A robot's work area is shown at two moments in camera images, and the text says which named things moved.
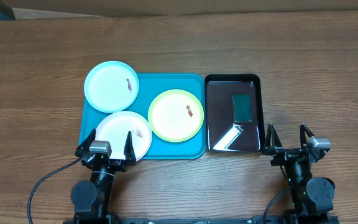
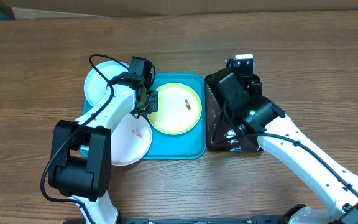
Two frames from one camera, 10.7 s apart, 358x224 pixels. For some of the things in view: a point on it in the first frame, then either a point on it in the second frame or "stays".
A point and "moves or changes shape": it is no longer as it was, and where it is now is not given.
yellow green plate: (176, 116) moves or changes shape
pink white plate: (115, 127) stays
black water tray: (224, 134) stays
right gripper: (286, 154) → (258, 88)
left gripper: (120, 165) → (153, 106)
